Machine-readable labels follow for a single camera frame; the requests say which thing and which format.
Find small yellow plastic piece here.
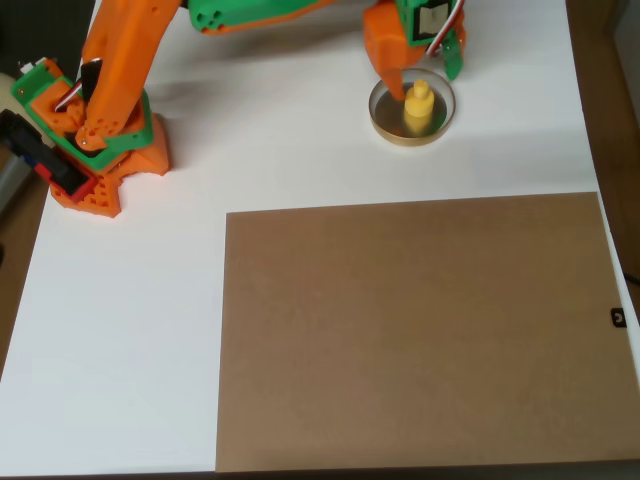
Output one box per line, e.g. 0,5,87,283
402,78,434,137

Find round clear shallow dish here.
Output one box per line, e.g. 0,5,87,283
368,67,457,148

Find large white base panel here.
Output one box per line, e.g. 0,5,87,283
0,0,640,476

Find brown fibreboard panel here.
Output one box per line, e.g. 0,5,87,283
214,191,640,473

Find black red electronics module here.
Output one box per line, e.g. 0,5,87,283
0,108,99,202

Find red white servo wire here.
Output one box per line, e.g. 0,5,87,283
426,0,467,59

